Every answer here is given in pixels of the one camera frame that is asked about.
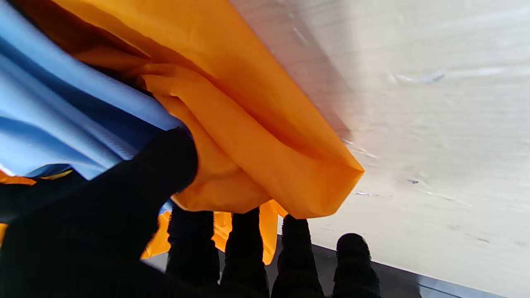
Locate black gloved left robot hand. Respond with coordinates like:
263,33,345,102
0,127,381,298

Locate blue and yellow backpack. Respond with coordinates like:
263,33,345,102
0,0,185,224

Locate orange rain cover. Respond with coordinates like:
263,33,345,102
0,0,365,265

